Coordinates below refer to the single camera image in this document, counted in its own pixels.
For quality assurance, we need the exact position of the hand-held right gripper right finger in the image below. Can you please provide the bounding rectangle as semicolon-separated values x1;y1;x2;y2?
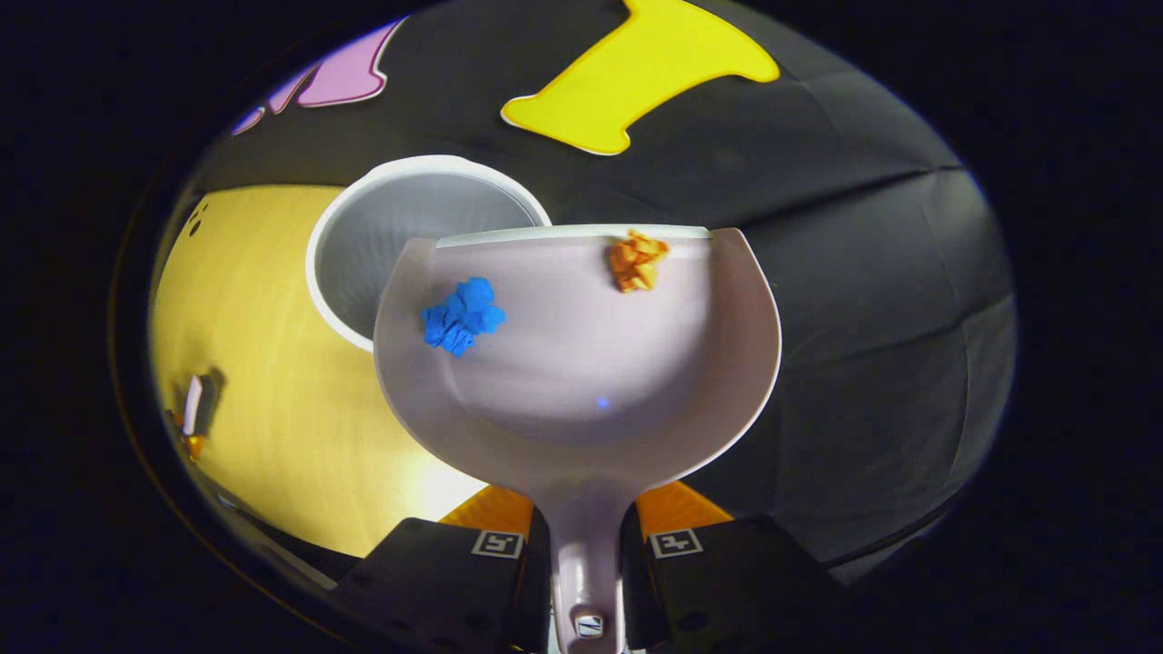
622;481;841;651

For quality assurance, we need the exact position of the blue paper trash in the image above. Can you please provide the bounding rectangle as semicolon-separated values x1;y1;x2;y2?
421;276;507;358

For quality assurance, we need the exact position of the white ribbed garbage bin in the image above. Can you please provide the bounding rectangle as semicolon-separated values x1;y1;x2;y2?
305;154;552;353

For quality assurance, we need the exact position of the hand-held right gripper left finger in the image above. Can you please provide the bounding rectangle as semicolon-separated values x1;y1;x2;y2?
332;484;553;653

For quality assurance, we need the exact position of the pale purple dustpan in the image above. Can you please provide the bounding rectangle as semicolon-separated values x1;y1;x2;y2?
373;224;782;654

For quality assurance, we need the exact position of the black backdrop cloth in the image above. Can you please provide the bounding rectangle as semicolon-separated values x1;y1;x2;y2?
177;0;1019;582

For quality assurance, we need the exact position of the orange paper trash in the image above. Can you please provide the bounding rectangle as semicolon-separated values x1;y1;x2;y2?
608;230;671;294

